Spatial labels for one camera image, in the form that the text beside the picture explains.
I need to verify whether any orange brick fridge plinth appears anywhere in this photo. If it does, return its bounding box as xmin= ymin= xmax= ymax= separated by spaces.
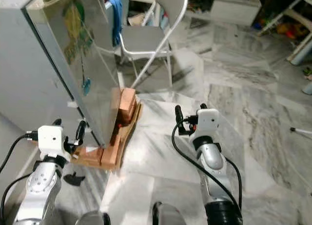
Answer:
xmin=71 ymin=87 xmax=143 ymax=172

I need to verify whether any grey fridge body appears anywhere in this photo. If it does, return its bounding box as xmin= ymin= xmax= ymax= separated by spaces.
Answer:
xmin=0 ymin=0 xmax=108 ymax=148

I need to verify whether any small blue door sticker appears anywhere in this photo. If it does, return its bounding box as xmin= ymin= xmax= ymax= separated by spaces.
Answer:
xmin=81 ymin=77 xmax=92 ymax=96

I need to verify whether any grey robot left leg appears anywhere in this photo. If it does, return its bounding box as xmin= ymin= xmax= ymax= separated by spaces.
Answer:
xmin=77 ymin=211 xmax=111 ymax=225

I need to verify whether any grey robot leg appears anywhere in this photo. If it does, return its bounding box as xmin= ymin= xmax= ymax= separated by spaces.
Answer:
xmin=77 ymin=211 xmax=111 ymax=225
xmin=152 ymin=201 xmax=196 ymax=225

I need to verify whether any white grey folding chair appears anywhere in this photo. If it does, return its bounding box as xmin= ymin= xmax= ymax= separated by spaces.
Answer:
xmin=107 ymin=0 xmax=189 ymax=89

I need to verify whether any grey robot right leg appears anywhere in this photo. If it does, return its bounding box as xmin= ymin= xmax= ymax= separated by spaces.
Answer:
xmin=152 ymin=201 xmax=196 ymax=225

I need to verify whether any yellow green door sticker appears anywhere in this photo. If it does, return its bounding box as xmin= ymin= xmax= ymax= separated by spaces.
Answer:
xmin=60 ymin=0 xmax=94 ymax=65

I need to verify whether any white low cabinet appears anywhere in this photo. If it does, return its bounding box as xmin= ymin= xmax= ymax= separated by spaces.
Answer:
xmin=188 ymin=0 xmax=262 ymax=26

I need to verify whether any thin white stick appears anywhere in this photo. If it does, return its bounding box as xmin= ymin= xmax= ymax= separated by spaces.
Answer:
xmin=290 ymin=127 xmax=312 ymax=136

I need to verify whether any brown cardboard box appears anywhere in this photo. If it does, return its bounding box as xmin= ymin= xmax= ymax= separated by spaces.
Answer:
xmin=128 ymin=12 xmax=157 ymax=26

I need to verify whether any pale blue plastic tube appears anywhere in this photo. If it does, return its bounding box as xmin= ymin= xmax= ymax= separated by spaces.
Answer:
xmin=290 ymin=36 xmax=312 ymax=65

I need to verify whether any blue cloth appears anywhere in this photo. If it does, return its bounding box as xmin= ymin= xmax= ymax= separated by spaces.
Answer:
xmin=108 ymin=0 xmax=124 ymax=48

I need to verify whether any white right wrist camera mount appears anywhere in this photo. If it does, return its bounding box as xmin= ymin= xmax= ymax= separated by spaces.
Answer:
xmin=195 ymin=108 xmax=220 ymax=134

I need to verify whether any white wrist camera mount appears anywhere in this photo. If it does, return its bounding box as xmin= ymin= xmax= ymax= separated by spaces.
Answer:
xmin=195 ymin=108 xmax=220 ymax=134
xmin=38 ymin=124 xmax=64 ymax=156

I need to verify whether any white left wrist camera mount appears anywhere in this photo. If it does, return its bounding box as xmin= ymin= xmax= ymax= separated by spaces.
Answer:
xmin=38 ymin=124 xmax=64 ymax=156

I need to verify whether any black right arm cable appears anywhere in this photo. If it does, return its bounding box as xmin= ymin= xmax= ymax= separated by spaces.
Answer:
xmin=171 ymin=119 xmax=243 ymax=212

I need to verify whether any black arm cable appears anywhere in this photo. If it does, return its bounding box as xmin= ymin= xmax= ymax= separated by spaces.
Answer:
xmin=0 ymin=131 xmax=39 ymax=173
xmin=0 ymin=173 xmax=33 ymax=207
xmin=171 ymin=119 xmax=243 ymax=212

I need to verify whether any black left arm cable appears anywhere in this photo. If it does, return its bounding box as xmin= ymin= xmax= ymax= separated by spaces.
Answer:
xmin=0 ymin=173 xmax=33 ymax=207
xmin=0 ymin=131 xmax=39 ymax=173

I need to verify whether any white rack frame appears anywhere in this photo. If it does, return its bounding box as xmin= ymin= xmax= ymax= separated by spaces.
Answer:
xmin=257 ymin=0 xmax=312 ymax=36

